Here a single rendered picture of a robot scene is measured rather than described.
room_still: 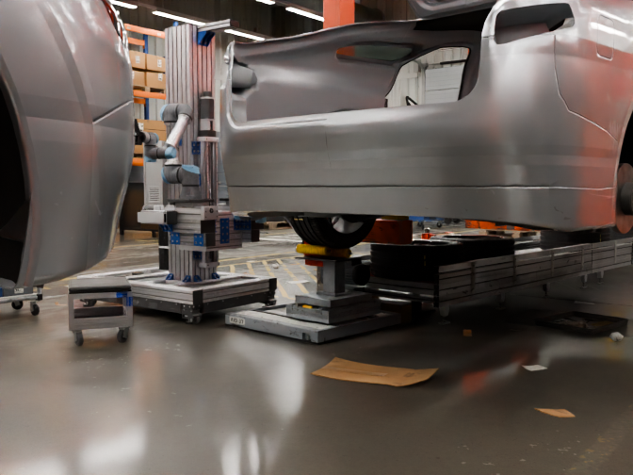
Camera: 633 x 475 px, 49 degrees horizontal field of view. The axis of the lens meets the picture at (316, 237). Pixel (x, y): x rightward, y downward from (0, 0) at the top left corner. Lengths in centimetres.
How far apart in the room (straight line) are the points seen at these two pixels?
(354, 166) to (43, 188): 183
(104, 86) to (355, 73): 319
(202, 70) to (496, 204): 304
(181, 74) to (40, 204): 398
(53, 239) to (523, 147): 175
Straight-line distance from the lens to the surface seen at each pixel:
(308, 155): 303
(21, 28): 122
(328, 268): 441
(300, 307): 433
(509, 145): 257
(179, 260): 515
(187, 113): 480
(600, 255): 698
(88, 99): 131
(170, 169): 487
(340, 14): 510
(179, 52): 518
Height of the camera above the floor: 91
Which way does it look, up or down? 4 degrees down
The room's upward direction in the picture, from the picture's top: straight up
